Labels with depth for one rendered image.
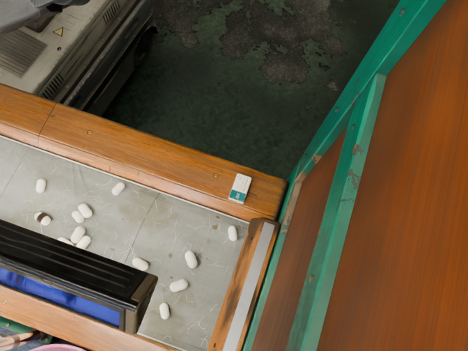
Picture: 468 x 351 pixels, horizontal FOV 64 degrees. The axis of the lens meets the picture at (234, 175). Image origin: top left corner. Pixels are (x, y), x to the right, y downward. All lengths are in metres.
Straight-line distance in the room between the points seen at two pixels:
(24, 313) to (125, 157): 0.38
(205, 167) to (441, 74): 0.66
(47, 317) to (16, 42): 0.96
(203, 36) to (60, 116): 1.15
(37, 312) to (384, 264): 0.76
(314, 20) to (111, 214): 1.54
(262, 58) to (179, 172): 1.16
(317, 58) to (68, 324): 1.58
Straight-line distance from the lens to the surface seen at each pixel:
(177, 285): 0.84
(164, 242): 0.87
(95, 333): 0.87
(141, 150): 0.90
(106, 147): 0.92
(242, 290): 0.73
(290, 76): 1.90
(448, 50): 0.29
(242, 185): 0.84
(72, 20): 1.52
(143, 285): 0.52
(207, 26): 2.02
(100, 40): 1.58
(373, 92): 0.40
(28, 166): 1.00
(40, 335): 0.93
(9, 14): 0.77
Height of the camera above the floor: 1.59
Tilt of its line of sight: 73 degrees down
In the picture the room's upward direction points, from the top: 8 degrees clockwise
